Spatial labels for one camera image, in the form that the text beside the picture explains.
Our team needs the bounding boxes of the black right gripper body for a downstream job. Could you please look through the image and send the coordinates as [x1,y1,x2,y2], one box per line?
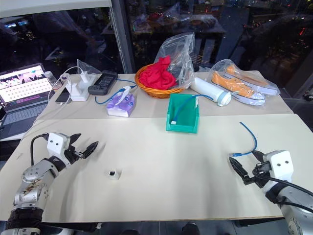
[242,161,272,188]

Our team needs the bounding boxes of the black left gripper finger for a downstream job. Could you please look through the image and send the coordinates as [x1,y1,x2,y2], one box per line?
[69,133,82,149]
[82,141,100,160]

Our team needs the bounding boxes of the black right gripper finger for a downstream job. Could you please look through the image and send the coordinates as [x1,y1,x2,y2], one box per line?
[228,156,248,179]
[251,150,265,164]

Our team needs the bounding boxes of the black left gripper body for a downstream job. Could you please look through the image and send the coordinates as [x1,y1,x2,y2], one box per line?
[64,142,86,165]

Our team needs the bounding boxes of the short blue Ethernet cable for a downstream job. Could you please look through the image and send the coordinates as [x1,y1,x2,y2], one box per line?
[231,121,258,158]

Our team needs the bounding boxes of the small white cube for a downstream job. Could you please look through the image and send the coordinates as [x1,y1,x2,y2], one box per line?
[107,168,122,181]

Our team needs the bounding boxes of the black smartphone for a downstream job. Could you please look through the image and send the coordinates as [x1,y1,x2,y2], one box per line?
[55,87,73,105]

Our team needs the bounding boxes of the white power strip block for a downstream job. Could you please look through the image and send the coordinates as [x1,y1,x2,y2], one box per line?
[70,82,91,102]

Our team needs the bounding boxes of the purple tissue pack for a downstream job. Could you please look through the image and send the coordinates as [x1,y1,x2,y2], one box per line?
[106,93,136,118]

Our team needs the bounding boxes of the small clear container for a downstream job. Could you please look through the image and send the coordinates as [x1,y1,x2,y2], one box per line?
[53,75,68,91]

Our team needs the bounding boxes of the white charger adapter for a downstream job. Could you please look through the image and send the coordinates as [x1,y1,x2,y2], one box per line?
[80,70,92,86]

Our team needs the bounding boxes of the black handheld tester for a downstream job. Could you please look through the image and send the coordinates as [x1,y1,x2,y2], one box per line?
[88,70,118,96]

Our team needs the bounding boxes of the white and blue handheld device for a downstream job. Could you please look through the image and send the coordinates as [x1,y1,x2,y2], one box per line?
[116,85,133,106]

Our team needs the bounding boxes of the grey open laptop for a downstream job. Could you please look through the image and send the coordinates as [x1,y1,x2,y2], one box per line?
[0,63,56,140]

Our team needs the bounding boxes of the clear plastic bottle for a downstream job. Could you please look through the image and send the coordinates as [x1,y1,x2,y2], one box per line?
[44,70,55,88]

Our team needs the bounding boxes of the green plastic bin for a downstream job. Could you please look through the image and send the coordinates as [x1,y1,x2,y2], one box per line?
[165,93,200,134]

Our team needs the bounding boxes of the orange canvas sneaker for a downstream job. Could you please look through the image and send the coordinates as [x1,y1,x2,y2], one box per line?
[225,64,281,95]
[211,70,266,107]

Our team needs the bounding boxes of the dark rounded shape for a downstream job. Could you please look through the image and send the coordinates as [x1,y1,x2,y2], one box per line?
[181,221,204,235]

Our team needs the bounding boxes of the white cylindrical bottle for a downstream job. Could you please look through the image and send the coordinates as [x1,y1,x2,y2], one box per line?
[190,77,232,107]

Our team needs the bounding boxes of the orange wicker basket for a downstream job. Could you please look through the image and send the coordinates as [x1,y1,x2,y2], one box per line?
[134,64,187,99]

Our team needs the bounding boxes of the bagged orange items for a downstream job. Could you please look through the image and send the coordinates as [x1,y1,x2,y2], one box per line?
[199,59,281,107]

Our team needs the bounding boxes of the red cloth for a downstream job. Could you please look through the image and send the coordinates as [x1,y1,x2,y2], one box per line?
[139,55,177,91]

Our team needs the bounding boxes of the clear plastic bag with items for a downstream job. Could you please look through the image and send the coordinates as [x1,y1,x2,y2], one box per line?
[154,31,197,90]

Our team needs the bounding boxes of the white roller blind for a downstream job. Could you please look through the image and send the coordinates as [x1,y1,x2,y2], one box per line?
[0,0,113,19]

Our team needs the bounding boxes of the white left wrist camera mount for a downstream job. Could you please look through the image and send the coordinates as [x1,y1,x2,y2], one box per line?
[46,133,72,167]

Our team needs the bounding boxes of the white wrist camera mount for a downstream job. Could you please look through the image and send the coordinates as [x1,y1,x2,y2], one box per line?
[262,150,294,184]
[46,133,72,167]

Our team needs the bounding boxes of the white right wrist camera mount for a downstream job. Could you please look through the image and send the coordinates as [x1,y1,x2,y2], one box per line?
[262,150,294,184]

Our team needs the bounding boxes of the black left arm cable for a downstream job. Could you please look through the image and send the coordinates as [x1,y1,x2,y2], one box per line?
[30,134,49,165]

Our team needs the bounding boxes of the long blue cable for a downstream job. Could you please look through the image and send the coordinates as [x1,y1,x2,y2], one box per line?
[94,78,137,105]

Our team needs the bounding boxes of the white charging cable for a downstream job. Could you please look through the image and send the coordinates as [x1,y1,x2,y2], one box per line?
[47,66,84,106]

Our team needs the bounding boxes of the white blind bead chain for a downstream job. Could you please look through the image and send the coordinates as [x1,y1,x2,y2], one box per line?
[111,4,123,72]

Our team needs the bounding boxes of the grey window frame post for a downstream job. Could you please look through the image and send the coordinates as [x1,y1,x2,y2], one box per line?
[110,0,135,74]

